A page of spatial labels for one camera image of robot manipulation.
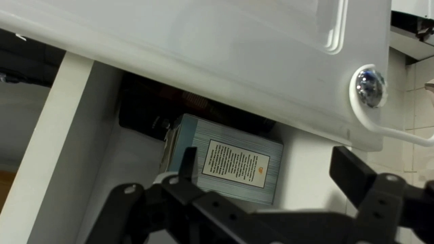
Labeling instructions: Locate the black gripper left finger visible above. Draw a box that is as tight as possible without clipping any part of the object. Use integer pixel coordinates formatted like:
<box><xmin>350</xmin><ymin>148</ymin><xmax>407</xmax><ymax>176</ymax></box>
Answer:
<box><xmin>86</xmin><ymin>146</ymin><xmax>291</xmax><ymax>244</ymax></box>

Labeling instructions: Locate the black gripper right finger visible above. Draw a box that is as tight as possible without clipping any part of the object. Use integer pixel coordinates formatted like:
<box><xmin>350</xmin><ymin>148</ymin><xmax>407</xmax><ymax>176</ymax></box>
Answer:
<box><xmin>330</xmin><ymin>146</ymin><xmax>434</xmax><ymax>244</ymax></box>

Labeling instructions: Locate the silver cabinet door knob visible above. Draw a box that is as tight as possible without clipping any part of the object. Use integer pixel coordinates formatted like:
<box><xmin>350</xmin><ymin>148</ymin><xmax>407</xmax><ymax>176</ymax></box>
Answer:
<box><xmin>353</xmin><ymin>66</ymin><xmax>387</xmax><ymax>110</ymax></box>

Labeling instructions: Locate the white cabinet door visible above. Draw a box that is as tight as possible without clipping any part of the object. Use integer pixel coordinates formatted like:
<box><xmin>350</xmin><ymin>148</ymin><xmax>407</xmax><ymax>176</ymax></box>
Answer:
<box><xmin>0</xmin><ymin>0</ymin><xmax>392</xmax><ymax>153</ymax></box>

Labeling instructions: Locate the light blue labelled box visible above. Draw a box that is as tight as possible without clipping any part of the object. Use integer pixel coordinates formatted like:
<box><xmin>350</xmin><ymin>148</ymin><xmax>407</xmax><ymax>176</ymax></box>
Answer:
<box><xmin>162</xmin><ymin>112</ymin><xmax>285</xmax><ymax>207</ymax></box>

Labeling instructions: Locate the white range hood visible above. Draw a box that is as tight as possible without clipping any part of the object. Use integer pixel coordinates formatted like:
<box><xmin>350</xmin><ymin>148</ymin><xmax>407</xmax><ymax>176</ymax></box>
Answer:
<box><xmin>390</xmin><ymin>0</ymin><xmax>434</xmax><ymax>62</ymax></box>

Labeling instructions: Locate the white wall cabinet frame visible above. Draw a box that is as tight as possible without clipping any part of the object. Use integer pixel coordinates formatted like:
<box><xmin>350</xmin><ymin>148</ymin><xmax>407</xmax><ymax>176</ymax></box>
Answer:
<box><xmin>0</xmin><ymin>51</ymin><xmax>354</xmax><ymax>244</ymax></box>

